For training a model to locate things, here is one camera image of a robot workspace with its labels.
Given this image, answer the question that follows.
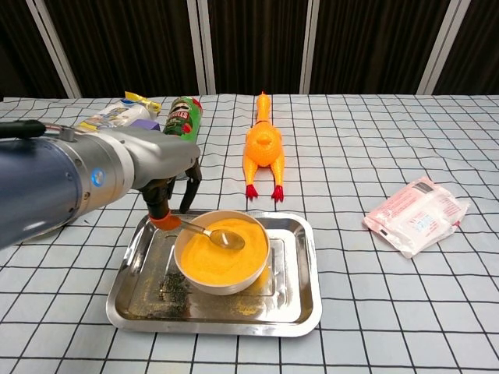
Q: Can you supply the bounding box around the blue checked tablecloth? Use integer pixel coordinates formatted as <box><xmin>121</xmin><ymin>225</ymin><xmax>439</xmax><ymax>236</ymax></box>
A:
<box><xmin>0</xmin><ymin>93</ymin><xmax>499</xmax><ymax>374</ymax></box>

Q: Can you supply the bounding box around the white round bowl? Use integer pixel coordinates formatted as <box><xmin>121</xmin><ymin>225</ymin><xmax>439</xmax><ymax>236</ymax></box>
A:
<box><xmin>173</xmin><ymin>210</ymin><xmax>271</xmax><ymax>296</ymax></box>

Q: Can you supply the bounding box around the rectangular stainless steel tray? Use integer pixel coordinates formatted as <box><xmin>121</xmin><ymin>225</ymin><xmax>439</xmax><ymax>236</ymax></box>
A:
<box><xmin>105</xmin><ymin>210</ymin><xmax>323</xmax><ymax>338</ymax></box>

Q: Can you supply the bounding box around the white yellow bag roll pack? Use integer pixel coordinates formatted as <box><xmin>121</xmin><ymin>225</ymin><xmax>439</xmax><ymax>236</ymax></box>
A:
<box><xmin>73</xmin><ymin>91</ymin><xmax>162</xmax><ymax>134</ymax></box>

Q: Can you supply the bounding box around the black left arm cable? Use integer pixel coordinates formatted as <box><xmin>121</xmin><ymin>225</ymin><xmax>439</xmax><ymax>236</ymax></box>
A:
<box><xmin>0</xmin><ymin>119</ymin><xmax>77</xmax><ymax>142</ymax></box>

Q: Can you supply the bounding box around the purple foam cube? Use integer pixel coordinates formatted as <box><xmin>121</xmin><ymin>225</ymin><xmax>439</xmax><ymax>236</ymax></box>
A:
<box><xmin>130</xmin><ymin>118</ymin><xmax>161</xmax><ymax>133</ymax></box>

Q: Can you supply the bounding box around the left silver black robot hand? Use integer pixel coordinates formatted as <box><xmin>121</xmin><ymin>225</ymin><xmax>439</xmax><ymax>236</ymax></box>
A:
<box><xmin>126</xmin><ymin>129</ymin><xmax>203</xmax><ymax>231</ymax></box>

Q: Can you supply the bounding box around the green Pringles can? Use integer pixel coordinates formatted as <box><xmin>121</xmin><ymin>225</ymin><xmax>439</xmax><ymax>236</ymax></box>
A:
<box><xmin>161</xmin><ymin>96</ymin><xmax>206</xmax><ymax>144</ymax></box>

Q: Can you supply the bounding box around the small metal spoon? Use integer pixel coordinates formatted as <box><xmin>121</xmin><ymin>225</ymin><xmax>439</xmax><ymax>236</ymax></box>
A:
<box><xmin>177</xmin><ymin>220</ymin><xmax>246</xmax><ymax>251</ymax></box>

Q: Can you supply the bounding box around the orange rubber chicken toy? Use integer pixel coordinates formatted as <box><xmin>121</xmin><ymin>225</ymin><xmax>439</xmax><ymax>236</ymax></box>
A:
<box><xmin>242</xmin><ymin>91</ymin><xmax>287</xmax><ymax>202</ymax></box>

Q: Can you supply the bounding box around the black folding partition screen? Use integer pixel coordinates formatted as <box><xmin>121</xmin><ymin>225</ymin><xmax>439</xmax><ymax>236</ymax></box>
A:
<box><xmin>0</xmin><ymin>0</ymin><xmax>499</xmax><ymax>99</ymax></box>

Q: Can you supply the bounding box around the pink white plastic packet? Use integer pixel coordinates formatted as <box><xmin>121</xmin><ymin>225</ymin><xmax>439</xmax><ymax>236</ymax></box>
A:
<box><xmin>362</xmin><ymin>176</ymin><xmax>471</xmax><ymax>259</ymax></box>

